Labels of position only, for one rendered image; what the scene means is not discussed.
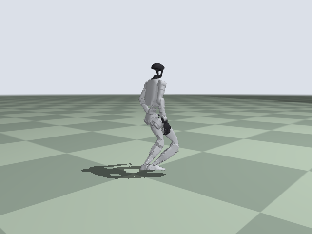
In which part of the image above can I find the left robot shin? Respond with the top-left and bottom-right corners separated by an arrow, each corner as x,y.
144,143 -> 164,165

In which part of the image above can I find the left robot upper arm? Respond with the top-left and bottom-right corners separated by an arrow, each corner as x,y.
139,82 -> 147,103

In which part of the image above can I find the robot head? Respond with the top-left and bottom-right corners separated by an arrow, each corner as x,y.
151,63 -> 165,79

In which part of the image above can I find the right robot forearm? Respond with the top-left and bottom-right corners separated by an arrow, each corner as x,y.
158,98 -> 167,121

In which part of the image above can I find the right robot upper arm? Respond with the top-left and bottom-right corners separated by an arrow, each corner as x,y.
156,80 -> 167,105

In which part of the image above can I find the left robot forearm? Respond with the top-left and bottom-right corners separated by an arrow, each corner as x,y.
140,102 -> 149,113

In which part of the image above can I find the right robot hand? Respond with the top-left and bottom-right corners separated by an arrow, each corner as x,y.
161,118 -> 171,135

